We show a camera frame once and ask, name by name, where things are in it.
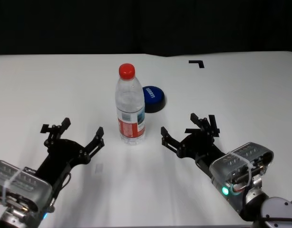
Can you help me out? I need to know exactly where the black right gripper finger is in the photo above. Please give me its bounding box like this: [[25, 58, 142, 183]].
[[190, 113, 213, 140], [160, 126, 185, 159]]

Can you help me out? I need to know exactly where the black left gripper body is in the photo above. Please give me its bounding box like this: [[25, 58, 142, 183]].
[[36, 138, 90, 191]]

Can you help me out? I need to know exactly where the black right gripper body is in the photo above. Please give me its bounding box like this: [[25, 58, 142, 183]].
[[177, 131, 227, 177]]

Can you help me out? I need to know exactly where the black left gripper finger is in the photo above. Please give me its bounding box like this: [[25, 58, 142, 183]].
[[78, 126, 106, 164], [43, 117, 71, 148]]

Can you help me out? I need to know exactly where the blue push button black base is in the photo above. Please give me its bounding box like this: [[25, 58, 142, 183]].
[[142, 85, 167, 114]]

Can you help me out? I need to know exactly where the clear water bottle red cap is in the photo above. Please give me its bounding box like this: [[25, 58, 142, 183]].
[[115, 63, 146, 146]]

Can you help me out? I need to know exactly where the black L corner tape mark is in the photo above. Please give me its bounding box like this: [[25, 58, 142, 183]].
[[188, 60, 205, 69]]

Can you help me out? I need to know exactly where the black fabric backdrop curtain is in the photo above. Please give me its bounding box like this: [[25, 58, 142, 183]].
[[0, 0, 292, 57]]

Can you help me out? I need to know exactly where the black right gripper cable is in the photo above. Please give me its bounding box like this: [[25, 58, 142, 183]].
[[195, 153, 213, 178]]

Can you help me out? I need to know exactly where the grey right wrist camera housing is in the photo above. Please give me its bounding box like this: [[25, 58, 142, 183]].
[[209, 142, 274, 196]]

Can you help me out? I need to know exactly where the grey wrist camera housing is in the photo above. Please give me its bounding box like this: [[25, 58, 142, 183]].
[[209, 142, 274, 196], [0, 160, 53, 212]]

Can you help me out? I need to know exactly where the grey left wrist camera housing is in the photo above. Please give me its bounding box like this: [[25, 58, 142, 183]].
[[0, 160, 53, 212]]

